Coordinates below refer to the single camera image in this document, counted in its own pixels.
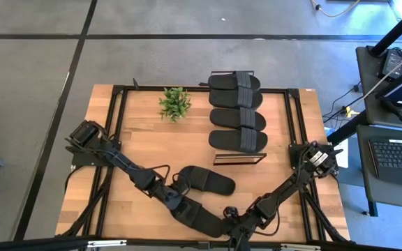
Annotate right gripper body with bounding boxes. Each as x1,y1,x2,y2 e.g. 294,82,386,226
235,208,263,238

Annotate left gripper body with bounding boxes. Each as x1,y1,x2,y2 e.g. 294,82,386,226
163,190,190,218

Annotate black rubber slide sandal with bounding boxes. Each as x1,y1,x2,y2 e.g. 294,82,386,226
176,165,237,197
209,107,267,132
207,71,262,91
208,128,269,153
178,197,228,239
208,86,264,110

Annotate small green potted plant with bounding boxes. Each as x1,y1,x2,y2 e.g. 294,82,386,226
158,86,193,123

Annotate white paper sheet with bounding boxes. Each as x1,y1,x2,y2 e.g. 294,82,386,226
333,148,350,169

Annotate grey side table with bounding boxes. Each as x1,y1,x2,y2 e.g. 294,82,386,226
356,45,402,130
357,124,402,217

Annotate black crossbar with silver brackets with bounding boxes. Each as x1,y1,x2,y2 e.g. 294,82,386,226
0,235,402,251

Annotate black laptop keyboard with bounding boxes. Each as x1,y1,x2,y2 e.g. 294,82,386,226
368,137,402,189

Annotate black power adapter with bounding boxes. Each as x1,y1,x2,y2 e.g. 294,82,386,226
378,48,402,79

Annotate wooden shelf with black frame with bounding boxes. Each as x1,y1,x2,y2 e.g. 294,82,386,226
208,70,268,166

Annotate black aluminium table frame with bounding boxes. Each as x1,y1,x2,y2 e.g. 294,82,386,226
54,78,354,245

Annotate yellow floor cable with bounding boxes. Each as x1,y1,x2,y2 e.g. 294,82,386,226
310,0,362,18

